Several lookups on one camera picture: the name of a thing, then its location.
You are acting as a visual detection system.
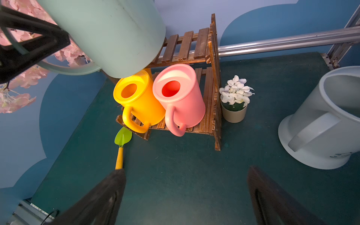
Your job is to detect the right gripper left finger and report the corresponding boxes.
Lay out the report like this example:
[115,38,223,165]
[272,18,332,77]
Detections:
[50,169,126,225]

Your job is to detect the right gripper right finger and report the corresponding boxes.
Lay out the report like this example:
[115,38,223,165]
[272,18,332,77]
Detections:
[247,166,325,225]

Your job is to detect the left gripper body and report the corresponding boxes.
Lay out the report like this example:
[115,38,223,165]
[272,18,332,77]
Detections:
[1,6,70,84]

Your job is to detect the mint green watering can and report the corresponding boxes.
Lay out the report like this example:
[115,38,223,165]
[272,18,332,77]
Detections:
[7,1,166,78]

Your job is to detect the yellow watering can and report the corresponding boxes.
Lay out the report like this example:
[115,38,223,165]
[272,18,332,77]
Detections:
[113,69,166,134]

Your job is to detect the pink watering can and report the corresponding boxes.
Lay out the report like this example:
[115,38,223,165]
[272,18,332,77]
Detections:
[152,64,205,137]

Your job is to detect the brown wooden slatted shelf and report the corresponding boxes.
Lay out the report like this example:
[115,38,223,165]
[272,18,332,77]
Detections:
[101,13,223,152]

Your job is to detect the large grey-blue watering can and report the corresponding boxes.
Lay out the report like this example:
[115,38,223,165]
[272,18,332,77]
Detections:
[278,66,360,170]

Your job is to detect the pink cherry blossom tree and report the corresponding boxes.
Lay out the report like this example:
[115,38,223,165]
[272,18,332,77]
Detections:
[1,1,91,113]

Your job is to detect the green yellow toy trowel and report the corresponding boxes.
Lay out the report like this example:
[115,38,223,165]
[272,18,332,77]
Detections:
[114,127,133,170]

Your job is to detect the white flower pot plant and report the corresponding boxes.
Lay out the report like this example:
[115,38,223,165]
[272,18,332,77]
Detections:
[219,75,255,123]

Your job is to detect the aluminium front rail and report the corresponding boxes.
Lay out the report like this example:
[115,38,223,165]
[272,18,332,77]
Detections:
[6,200,56,225]

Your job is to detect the aluminium rail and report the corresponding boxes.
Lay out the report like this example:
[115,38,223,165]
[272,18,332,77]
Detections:
[157,4,360,61]
[6,200,56,225]

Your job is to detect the aluminium back rail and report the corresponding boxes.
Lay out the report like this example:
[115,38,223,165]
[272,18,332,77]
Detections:
[157,4,360,61]

